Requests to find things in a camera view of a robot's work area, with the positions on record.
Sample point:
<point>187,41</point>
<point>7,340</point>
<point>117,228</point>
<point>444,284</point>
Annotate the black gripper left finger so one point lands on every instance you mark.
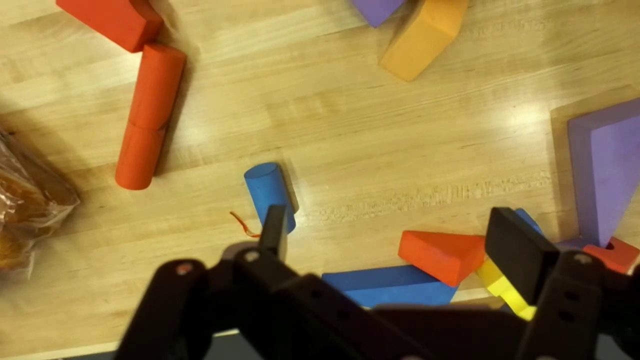
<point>200,307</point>

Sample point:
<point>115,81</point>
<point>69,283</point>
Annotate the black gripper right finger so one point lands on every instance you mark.
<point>580,307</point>

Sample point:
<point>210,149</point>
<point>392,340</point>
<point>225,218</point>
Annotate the blue foam cylinder block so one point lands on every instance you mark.
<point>267,186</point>

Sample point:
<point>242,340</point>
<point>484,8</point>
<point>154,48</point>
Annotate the small red foam block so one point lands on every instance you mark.
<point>616,256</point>

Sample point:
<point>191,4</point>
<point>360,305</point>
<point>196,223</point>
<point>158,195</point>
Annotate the yellow foam block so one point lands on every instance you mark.
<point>503,293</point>

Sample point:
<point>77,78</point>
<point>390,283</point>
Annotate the large purple foam block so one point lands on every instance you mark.
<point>610,166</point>

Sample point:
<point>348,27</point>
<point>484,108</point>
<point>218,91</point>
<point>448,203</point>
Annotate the red foam triangle block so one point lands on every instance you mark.
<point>441,256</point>

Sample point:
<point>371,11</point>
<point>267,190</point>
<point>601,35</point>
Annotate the blue foam flat block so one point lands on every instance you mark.
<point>387,287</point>

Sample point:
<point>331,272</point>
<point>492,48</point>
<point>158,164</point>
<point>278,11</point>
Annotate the red foam cylinder block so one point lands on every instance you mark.
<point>151,113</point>

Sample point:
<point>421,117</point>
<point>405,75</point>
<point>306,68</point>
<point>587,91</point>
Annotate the red foam L-shaped block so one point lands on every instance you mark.
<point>112,20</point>

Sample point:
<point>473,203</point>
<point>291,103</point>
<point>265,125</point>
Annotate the orange foam block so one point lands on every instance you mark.
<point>423,41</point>

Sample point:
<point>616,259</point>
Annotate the small purple foam block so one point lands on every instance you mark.
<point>379,11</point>

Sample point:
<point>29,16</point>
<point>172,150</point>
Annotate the small orange rubber band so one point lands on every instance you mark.
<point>242,225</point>

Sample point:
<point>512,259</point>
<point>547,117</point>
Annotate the bagged bread loaf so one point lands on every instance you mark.
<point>30,207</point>

